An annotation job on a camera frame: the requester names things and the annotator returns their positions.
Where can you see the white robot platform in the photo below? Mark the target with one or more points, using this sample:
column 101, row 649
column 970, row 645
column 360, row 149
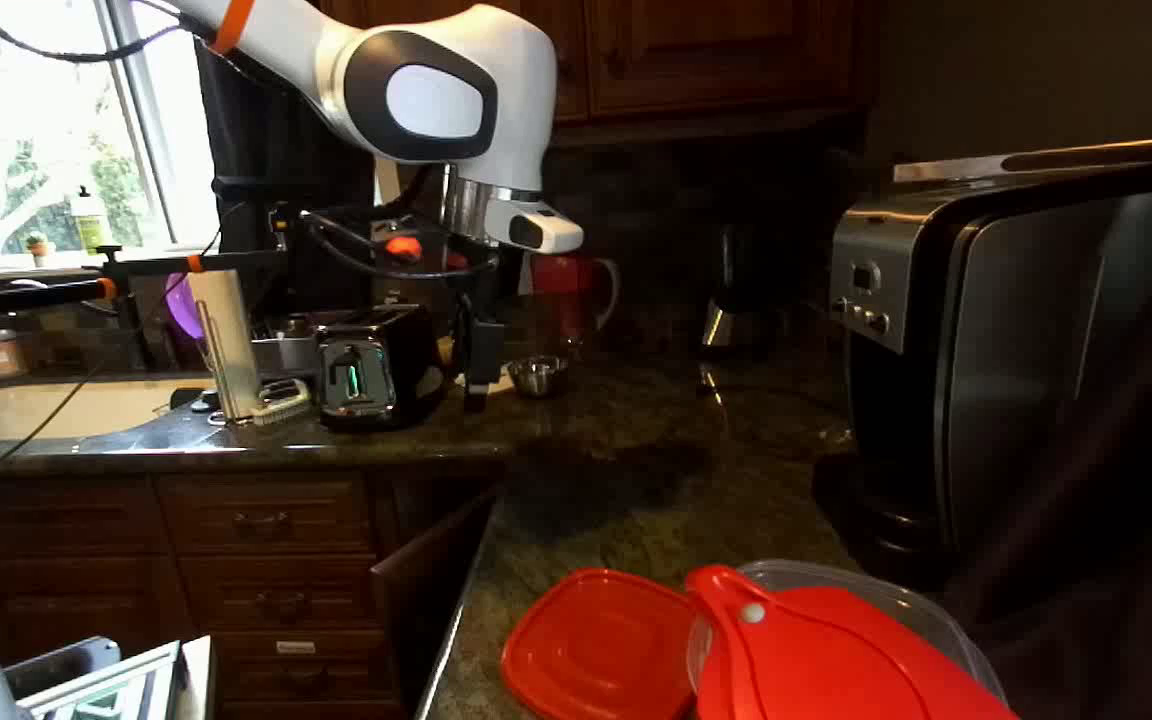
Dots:
column 118, row 682

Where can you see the flat red plastic lid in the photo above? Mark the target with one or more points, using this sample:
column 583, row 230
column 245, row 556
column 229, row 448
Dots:
column 601, row 645

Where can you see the wooden base cabinet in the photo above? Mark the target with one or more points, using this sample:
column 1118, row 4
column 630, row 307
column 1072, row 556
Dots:
column 200, row 574

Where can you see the small brown jar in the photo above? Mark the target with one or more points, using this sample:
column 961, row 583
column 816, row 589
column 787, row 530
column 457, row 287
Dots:
column 1, row 354

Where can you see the wooden wall cabinet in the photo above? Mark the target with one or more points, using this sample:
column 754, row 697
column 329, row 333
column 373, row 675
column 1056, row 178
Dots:
column 681, row 54

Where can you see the small bottle with label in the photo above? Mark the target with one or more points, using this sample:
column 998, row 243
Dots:
column 90, row 221

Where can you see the flat silver tray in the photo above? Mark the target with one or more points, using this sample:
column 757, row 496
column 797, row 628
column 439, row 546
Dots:
column 1056, row 159

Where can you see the purple plastic object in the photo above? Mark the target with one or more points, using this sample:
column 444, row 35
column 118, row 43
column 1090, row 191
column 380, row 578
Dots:
column 180, row 307

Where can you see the clear container with red lid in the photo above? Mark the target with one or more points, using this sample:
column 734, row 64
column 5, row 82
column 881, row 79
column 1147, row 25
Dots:
column 841, row 645

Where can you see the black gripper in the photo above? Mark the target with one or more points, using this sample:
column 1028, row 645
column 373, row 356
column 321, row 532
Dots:
column 486, row 303

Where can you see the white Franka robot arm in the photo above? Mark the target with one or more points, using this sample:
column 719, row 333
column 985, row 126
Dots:
column 318, row 54

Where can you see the window with white frame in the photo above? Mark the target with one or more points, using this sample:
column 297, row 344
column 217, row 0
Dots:
column 41, row 120

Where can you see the red translucent pitcher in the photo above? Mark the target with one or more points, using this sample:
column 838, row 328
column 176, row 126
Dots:
column 569, row 293

